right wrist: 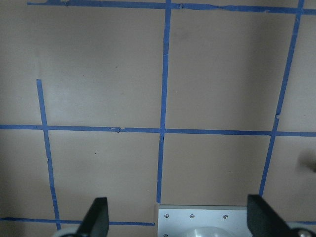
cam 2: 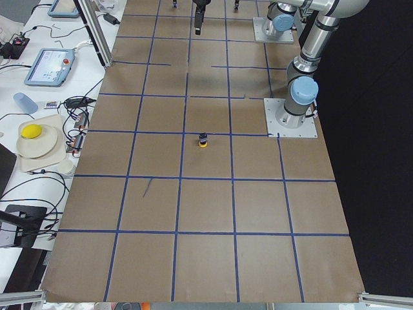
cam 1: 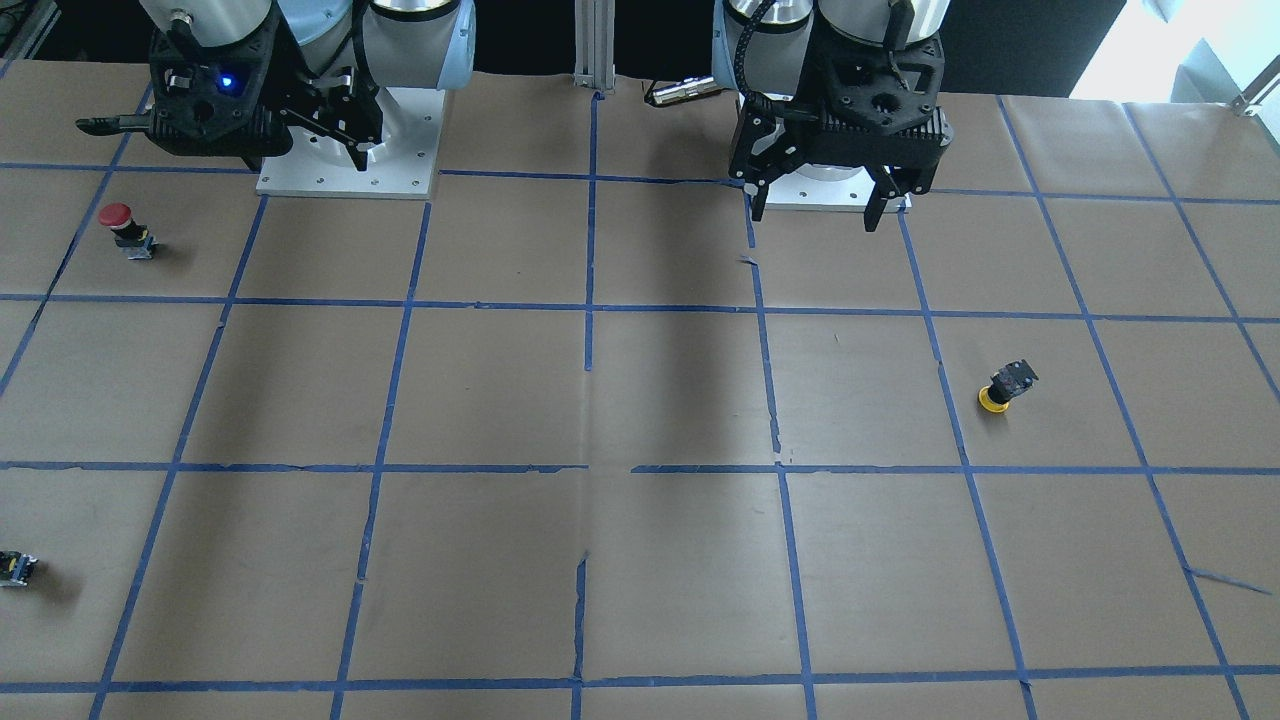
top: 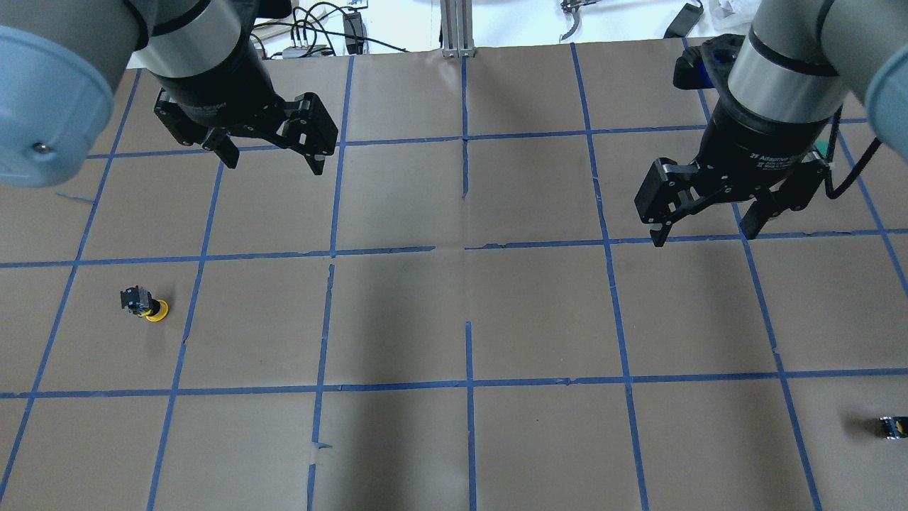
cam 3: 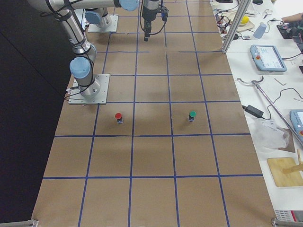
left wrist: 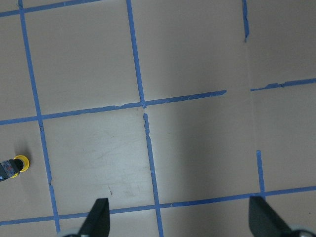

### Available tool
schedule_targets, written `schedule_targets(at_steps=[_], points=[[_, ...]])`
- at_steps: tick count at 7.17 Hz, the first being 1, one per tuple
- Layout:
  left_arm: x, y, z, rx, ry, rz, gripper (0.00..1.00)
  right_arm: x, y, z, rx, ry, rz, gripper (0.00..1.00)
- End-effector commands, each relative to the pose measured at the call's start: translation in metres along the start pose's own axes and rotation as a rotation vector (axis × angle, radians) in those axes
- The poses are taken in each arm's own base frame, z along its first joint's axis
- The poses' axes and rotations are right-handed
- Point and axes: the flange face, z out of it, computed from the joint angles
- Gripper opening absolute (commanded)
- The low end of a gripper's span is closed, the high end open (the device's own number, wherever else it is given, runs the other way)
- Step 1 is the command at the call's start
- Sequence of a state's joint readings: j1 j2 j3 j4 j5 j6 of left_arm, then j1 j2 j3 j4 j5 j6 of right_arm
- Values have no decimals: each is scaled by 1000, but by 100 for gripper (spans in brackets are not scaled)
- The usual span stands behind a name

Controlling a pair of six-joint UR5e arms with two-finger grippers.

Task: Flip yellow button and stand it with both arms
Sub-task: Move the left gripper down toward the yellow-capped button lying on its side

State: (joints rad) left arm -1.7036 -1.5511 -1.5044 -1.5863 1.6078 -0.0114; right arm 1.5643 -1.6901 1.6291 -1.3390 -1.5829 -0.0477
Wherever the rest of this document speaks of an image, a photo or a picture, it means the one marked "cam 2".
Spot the blue teach pendant near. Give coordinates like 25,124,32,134
24,48,75,87

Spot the black camera stand base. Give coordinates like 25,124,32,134
1,204,47,248

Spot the black power adapter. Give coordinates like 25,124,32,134
103,13,120,25

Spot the blue teach pendant far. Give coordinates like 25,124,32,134
48,0,79,18

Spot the beige round plate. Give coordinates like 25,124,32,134
16,125,58,158

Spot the blue teach pendant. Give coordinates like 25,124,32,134
48,0,79,18
24,48,75,87

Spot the yellow lemon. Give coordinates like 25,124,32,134
20,124,43,140

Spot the translucent blue plastic cup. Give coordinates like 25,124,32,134
13,92,38,114

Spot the yellow push button switch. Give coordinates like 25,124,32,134
197,132,208,148

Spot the aluminium frame post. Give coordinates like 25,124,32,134
74,0,113,68

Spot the white paper cup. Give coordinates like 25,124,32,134
57,160,76,177

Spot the beige square tray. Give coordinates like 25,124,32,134
16,114,66,172

